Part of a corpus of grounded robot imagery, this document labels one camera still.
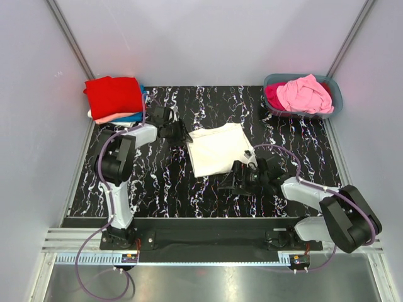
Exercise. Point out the right aluminium frame post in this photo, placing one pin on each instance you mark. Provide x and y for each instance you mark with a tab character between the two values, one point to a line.
357	25

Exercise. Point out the aluminium frame post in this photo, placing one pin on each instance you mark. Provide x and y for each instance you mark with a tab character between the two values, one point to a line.
357	25
70	38

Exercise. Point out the magenta crumpled shirt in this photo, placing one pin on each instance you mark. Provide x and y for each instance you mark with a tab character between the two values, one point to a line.
272	96

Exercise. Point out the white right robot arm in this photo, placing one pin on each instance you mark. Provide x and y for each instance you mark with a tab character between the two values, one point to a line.
345	218

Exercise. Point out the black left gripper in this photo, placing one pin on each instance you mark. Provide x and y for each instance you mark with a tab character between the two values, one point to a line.
182	134

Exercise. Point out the blue plastic laundry basket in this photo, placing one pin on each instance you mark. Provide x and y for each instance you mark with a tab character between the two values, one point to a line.
329	84

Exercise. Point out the red folded shirt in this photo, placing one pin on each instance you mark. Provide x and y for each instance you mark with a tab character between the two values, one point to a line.
113	95

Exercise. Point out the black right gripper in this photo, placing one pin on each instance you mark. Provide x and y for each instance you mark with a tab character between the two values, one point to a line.
241	169

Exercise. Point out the white slotted cable duct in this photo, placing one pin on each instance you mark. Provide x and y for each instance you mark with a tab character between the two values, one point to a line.
149	259

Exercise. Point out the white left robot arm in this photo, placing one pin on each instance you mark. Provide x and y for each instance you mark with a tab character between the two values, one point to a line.
113	164

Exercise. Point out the left aluminium frame post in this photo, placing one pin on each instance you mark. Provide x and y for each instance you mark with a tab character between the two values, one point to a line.
70	38

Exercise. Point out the pink crumpled shirt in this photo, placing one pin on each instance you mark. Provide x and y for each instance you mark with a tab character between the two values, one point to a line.
305	95

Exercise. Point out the cream white t shirt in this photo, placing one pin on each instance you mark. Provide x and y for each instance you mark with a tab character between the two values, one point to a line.
213	151

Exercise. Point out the teal folded shirt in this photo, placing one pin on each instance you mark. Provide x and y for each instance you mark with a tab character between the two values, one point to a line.
136	117

